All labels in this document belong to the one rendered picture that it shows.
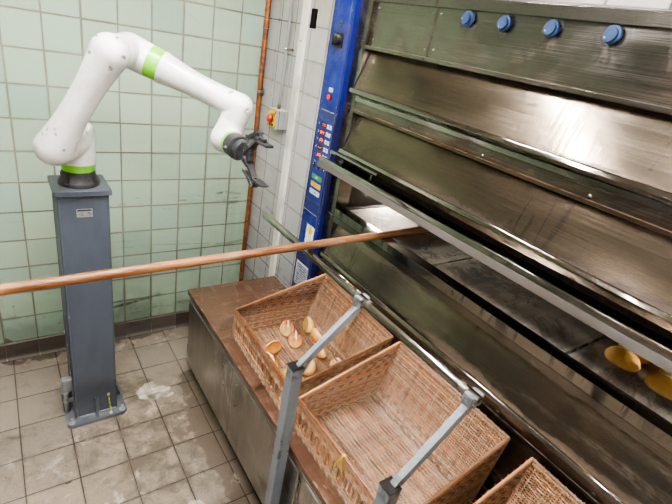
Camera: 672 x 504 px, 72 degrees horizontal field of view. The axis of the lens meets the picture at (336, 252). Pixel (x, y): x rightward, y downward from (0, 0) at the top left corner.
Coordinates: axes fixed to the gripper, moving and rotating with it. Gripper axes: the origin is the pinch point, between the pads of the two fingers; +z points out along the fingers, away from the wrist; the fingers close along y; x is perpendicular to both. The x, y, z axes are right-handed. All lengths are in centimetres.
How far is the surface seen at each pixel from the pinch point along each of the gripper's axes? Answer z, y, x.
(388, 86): -9, -29, -55
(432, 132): 19, -18, -55
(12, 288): 8, 29, 74
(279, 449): 42, 88, 5
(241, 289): -62, 90, -28
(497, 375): 76, 48, -54
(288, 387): 41, 61, 5
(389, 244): 12, 30, -55
